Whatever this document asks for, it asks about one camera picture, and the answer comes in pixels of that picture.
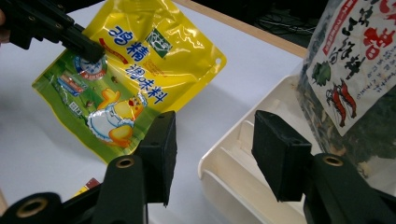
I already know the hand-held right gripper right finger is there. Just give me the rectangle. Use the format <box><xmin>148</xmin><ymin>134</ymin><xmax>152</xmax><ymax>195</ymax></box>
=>
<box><xmin>250</xmin><ymin>109</ymin><xmax>396</xmax><ymax>224</ymax></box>

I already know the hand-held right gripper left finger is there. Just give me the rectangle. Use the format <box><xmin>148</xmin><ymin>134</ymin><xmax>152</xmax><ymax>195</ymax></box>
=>
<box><xmin>92</xmin><ymin>110</ymin><xmax>179</xmax><ymax>224</ymax></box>

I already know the cream plastic container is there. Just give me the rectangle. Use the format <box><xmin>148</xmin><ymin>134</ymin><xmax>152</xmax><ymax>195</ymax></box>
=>
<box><xmin>197</xmin><ymin>74</ymin><xmax>396</xmax><ymax>224</ymax></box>

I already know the yellow green seasoning pouch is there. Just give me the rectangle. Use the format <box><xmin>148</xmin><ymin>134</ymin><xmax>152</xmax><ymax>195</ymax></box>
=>
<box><xmin>31</xmin><ymin>0</ymin><xmax>228</xmax><ymax>165</ymax></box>

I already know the small red yellow box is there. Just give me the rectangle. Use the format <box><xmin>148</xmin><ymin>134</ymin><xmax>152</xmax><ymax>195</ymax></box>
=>
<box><xmin>72</xmin><ymin>176</ymin><xmax>103</xmax><ymax>199</ymax></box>

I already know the clear bag of dried seaweed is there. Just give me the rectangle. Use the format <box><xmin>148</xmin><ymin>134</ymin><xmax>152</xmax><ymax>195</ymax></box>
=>
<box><xmin>296</xmin><ymin>0</ymin><xmax>396</xmax><ymax>189</ymax></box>

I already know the white table mat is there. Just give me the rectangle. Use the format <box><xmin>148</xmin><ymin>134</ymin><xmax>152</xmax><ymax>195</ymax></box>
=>
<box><xmin>0</xmin><ymin>1</ymin><xmax>304</xmax><ymax>224</ymax></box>

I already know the bundle of floor cables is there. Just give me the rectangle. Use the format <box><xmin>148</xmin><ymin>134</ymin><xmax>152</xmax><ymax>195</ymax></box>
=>
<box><xmin>256</xmin><ymin>10</ymin><xmax>317</xmax><ymax>36</ymax></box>

